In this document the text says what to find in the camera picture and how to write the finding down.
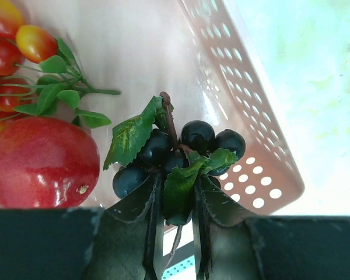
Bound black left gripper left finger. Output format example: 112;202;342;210
0;173;164;279

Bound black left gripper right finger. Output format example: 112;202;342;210
193;176;350;279

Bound dark toy grapes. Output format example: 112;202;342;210
103;91;247;263

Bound red toy fruit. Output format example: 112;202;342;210
0;117;100;208

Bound red toy cherry bunch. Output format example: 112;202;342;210
0;1;120;132

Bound pink plastic basket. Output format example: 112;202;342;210
14;1;305;215

